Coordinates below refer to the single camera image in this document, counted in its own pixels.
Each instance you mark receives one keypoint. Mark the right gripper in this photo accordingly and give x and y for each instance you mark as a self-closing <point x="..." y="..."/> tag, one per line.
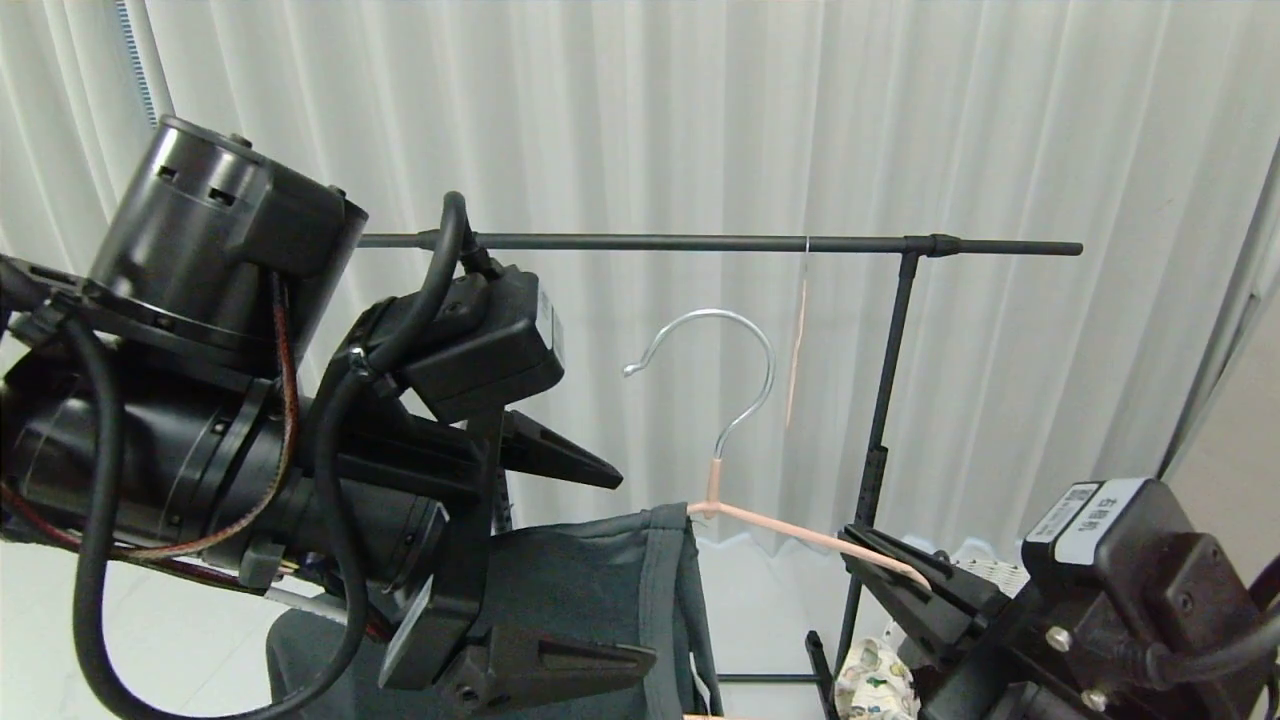
<point x="1000" y="680"/>

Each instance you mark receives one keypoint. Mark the white laundry basket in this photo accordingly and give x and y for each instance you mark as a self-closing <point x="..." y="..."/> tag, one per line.
<point x="985" y="572"/>

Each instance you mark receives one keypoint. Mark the pink clothes hanger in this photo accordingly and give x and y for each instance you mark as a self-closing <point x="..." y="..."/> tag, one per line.
<point x="797" y="350"/>
<point x="770" y="390"/>

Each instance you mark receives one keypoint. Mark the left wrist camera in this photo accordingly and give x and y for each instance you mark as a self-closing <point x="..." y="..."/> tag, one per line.
<point x="480" y="340"/>

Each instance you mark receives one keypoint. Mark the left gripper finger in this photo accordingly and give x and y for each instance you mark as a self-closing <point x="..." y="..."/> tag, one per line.
<point x="560" y="665"/>
<point x="555" y="455"/>

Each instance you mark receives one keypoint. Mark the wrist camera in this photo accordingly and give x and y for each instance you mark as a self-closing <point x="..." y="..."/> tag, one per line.
<point x="1140" y="570"/>
<point x="480" y="340"/>

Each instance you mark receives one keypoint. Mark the dark grey sleeveless top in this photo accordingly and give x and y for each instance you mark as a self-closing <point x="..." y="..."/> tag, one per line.
<point x="590" y="590"/>

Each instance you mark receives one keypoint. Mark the black clothes rack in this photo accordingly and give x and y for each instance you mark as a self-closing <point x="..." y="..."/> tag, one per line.
<point x="700" y="242"/>

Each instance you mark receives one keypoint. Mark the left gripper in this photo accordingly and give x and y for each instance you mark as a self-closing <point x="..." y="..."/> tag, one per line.
<point x="180" y="470"/>

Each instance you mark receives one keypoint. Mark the cream printed garment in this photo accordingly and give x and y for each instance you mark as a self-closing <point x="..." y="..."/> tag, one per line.
<point x="875" y="680"/>

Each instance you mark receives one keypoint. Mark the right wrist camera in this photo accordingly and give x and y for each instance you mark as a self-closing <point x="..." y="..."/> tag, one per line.
<point x="1140" y="570"/>

